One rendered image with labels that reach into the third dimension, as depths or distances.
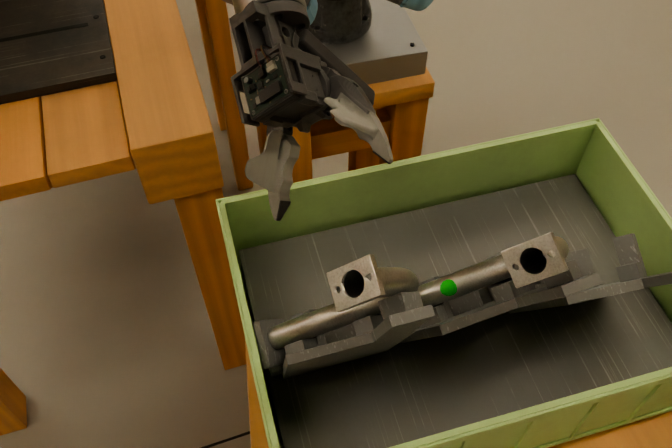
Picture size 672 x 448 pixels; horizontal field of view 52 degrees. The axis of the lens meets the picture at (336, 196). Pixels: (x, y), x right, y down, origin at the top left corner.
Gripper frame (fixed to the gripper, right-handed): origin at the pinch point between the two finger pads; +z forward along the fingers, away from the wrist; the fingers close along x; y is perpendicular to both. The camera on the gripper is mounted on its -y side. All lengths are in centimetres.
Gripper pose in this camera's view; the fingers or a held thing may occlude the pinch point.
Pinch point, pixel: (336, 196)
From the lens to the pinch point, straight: 69.0
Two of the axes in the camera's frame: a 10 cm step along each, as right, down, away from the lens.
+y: -6.1, -0.7, -7.9
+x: 7.5, -3.8, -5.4
